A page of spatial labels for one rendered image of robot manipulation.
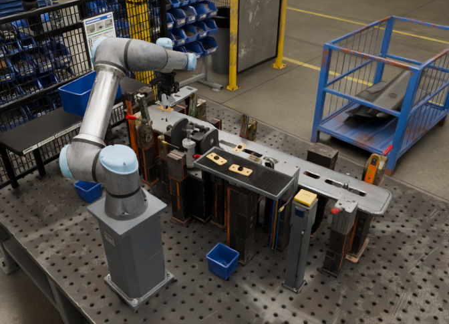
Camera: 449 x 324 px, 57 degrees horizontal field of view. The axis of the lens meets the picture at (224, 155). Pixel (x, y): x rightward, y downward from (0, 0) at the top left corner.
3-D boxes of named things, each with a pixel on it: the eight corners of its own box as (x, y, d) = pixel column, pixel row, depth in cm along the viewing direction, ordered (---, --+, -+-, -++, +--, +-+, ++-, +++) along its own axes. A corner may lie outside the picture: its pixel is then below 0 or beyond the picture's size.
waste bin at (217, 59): (254, 68, 545) (256, 11, 504) (228, 79, 514) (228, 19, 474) (226, 58, 573) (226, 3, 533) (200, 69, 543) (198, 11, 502)
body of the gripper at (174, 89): (170, 97, 207) (168, 75, 200) (157, 93, 211) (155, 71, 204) (180, 92, 212) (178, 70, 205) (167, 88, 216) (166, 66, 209)
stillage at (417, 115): (371, 100, 466) (390, 13, 413) (445, 125, 420) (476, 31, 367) (310, 141, 394) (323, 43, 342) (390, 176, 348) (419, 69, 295)
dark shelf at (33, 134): (154, 89, 255) (153, 85, 253) (20, 157, 193) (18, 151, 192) (128, 81, 265) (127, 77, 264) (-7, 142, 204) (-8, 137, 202)
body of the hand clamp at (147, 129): (158, 180, 229) (152, 123, 209) (150, 186, 224) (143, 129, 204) (150, 176, 231) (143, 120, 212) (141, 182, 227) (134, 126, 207)
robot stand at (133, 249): (134, 310, 160) (119, 235, 138) (103, 281, 171) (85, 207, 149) (175, 279, 172) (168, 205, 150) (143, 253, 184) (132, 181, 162)
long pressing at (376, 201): (397, 190, 175) (397, 187, 174) (379, 220, 160) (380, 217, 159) (154, 104, 241) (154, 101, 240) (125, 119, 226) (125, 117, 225)
